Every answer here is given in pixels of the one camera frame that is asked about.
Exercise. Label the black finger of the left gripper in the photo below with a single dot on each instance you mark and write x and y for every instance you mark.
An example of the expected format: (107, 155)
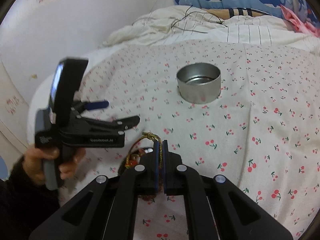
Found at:
(119, 124)

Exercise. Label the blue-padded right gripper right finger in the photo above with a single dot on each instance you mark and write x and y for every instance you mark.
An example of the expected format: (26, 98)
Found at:
(215, 208)

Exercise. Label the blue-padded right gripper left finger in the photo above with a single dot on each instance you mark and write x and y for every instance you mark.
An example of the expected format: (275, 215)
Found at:
(106, 207)

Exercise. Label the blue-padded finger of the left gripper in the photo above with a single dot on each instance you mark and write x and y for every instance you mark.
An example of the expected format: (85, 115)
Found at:
(90, 106)

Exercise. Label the person's left hand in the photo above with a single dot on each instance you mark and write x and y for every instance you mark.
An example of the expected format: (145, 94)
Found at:
(33, 158)

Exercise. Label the round silver metal tin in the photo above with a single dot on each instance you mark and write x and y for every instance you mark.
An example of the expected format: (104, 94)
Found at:
(199, 83)

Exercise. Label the cherry print white bedsheet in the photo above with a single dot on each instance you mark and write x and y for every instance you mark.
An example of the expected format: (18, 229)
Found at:
(262, 133)

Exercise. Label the white striped crumpled duvet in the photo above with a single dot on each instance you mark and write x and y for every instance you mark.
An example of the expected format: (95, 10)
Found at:
(179, 22)

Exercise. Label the tan striped pillow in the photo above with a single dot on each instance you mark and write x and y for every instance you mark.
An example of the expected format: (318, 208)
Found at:
(231, 12)

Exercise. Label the pink crumpled cloth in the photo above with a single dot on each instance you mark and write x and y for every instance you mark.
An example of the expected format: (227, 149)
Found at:
(297, 24)

